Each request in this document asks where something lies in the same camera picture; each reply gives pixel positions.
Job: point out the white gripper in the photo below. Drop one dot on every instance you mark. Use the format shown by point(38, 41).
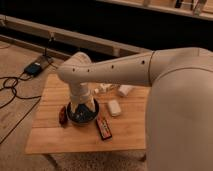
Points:
point(80, 94)

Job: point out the upper wooden shelf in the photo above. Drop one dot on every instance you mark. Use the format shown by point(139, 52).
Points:
point(200, 9)

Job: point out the dark ceramic bowl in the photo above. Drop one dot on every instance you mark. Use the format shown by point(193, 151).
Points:
point(83, 114)

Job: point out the red black candy bar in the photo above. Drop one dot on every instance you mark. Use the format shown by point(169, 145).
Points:
point(103, 128)

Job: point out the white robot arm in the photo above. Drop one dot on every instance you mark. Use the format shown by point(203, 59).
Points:
point(179, 112)

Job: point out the small white crumpled object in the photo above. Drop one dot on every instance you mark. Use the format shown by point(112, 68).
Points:
point(103, 88)

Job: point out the dark red pepper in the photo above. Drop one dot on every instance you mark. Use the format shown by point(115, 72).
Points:
point(63, 116)

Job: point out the blue black power adapter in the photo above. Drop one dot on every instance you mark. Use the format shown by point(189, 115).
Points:
point(33, 69)

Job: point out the long wooden shelf rail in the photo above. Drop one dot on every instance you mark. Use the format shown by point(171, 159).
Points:
point(79, 40)

